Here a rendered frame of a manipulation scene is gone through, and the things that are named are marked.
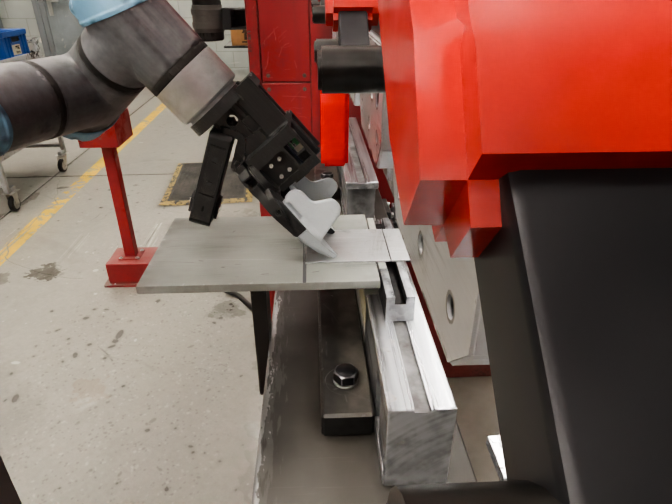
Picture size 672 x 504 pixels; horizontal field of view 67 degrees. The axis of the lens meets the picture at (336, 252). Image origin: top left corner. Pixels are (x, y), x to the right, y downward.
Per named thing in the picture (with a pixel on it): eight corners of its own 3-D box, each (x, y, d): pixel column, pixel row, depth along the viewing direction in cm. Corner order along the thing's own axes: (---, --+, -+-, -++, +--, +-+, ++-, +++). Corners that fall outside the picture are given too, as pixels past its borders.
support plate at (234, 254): (175, 224, 70) (174, 217, 70) (364, 220, 72) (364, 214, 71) (136, 294, 55) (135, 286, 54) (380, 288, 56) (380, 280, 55)
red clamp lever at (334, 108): (316, 162, 43) (313, 37, 38) (364, 161, 43) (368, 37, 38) (316, 169, 41) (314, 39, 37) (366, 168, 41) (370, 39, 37)
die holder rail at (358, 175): (333, 152, 140) (333, 117, 135) (355, 151, 140) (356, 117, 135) (345, 230, 95) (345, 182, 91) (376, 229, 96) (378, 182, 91)
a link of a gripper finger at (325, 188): (361, 211, 64) (314, 165, 58) (326, 239, 65) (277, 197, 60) (355, 197, 66) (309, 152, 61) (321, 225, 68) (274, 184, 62)
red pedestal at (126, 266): (117, 267, 260) (79, 101, 221) (166, 265, 261) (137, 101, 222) (103, 287, 242) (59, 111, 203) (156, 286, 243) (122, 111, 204)
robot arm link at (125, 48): (93, 1, 53) (135, -59, 49) (173, 83, 58) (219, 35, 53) (46, 23, 48) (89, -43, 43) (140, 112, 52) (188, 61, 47)
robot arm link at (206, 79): (148, 103, 50) (168, 89, 57) (184, 138, 52) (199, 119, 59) (200, 50, 48) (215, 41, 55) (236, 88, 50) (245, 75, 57)
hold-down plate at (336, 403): (317, 284, 78) (317, 267, 77) (352, 283, 79) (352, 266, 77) (321, 437, 52) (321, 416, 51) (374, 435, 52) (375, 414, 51)
